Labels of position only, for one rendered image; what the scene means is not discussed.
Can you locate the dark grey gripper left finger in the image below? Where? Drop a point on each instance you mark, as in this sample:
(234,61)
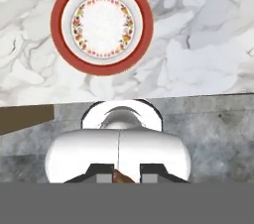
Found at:
(99,170)

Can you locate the red rimmed floral plate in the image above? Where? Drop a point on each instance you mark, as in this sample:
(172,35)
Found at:
(101,24)

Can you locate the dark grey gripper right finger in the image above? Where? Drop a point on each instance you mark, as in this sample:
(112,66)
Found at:
(153,169)

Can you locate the white rounded black-edged object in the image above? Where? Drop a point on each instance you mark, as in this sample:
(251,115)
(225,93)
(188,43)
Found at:
(132,148)

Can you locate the small brown object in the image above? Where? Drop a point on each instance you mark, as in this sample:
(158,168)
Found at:
(121,178)

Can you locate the brown cupboard front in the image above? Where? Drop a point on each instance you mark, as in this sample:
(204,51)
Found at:
(25,117)

